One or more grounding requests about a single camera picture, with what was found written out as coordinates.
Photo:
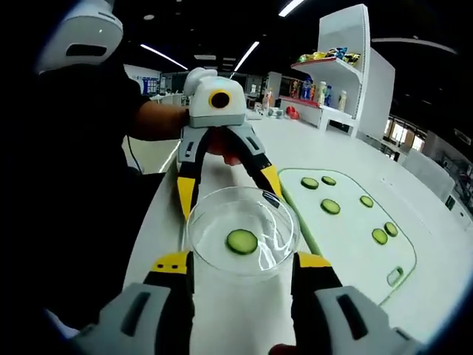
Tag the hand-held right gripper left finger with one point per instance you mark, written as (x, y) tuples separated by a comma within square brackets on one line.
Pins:
[(148, 310)]

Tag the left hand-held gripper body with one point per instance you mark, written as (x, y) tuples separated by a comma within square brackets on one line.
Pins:
[(218, 111)]

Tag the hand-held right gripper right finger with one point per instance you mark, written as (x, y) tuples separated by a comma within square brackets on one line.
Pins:
[(332, 314)]

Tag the clear glass bowl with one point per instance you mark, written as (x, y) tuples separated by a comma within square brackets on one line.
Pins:
[(210, 212)]

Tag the single green cucumber slice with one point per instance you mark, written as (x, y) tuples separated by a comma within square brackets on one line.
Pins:
[(242, 241)]

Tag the group of cucumber slices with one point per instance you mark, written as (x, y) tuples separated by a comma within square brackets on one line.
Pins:
[(330, 206)]

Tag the clear glass petri dish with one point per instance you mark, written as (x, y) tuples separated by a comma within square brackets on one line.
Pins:
[(240, 267)]

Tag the person's left hand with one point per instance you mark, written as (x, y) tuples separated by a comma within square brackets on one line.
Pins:
[(223, 146)]

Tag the person's right hand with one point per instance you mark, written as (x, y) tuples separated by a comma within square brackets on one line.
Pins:
[(282, 350)]

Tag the orange bottle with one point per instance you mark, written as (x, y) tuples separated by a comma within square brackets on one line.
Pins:
[(269, 99)]

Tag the red round object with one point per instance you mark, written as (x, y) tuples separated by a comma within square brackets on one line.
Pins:
[(292, 112)]

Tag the white green-rimmed cutting board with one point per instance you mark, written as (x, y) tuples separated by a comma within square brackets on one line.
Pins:
[(351, 259)]

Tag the straight ceiling light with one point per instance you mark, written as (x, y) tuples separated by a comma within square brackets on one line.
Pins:
[(247, 56), (291, 7), (164, 57)]

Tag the blue bottle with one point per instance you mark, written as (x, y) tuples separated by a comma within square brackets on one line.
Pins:
[(306, 90)]

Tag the white yellow-label bottle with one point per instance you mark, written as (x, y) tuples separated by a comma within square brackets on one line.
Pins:
[(322, 93)]

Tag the pile of yellow snack packets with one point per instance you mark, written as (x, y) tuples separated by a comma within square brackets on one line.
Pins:
[(329, 56)]

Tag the person in black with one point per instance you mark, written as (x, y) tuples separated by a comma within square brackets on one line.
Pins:
[(66, 185)]

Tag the white display shelf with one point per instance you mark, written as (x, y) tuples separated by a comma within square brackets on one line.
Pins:
[(373, 85)]

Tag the white chest-worn device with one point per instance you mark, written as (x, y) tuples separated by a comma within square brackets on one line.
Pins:
[(83, 37)]

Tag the white chair back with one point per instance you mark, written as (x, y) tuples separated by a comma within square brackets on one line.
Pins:
[(428, 172)]

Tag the curved ceiling light strip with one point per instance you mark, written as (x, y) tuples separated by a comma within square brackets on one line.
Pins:
[(414, 43)]

